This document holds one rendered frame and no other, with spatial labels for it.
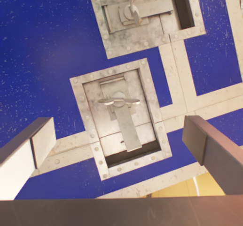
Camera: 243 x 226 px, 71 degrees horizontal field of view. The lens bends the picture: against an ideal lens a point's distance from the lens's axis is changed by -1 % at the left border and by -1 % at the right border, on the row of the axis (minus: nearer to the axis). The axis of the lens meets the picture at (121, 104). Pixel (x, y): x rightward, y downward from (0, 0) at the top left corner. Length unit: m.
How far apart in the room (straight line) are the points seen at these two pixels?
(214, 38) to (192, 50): 0.05
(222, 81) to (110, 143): 0.22
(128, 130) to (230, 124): 0.20
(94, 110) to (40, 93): 0.09
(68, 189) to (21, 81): 0.18
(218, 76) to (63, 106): 0.27
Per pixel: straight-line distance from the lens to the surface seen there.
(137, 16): 0.29
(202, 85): 0.33
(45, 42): 0.30
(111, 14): 0.32
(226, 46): 0.37
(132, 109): 0.27
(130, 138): 0.26
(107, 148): 0.31
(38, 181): 0.32
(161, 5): 0.34
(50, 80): 0.29
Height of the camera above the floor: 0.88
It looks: 6 degrees up
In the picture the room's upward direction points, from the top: 164 degrees clockwise
